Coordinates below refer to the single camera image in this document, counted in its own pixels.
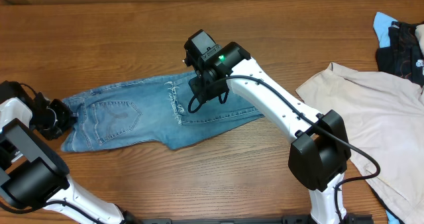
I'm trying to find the light blue denim jeans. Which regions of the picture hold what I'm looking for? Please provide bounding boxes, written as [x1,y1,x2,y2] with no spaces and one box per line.
[61,72,263,152]

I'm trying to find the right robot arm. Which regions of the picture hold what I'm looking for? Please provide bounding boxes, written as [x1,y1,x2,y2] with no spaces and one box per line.
[184,39,351,223]

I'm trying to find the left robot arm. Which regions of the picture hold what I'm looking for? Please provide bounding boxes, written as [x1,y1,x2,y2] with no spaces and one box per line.
[1,81,139,224]

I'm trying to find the beige cloth garment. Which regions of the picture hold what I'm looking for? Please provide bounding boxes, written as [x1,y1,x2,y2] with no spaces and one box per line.
[296,63,423,223]

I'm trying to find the light blue garment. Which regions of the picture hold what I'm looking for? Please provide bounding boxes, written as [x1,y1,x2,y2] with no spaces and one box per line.
[373,12,397,48]

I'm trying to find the dark navy printed garment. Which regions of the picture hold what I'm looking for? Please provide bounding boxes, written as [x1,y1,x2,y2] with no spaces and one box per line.
[376,21,423,86]

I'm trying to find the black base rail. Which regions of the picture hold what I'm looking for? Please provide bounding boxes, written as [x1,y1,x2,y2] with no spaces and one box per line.
[115,209,375,224]

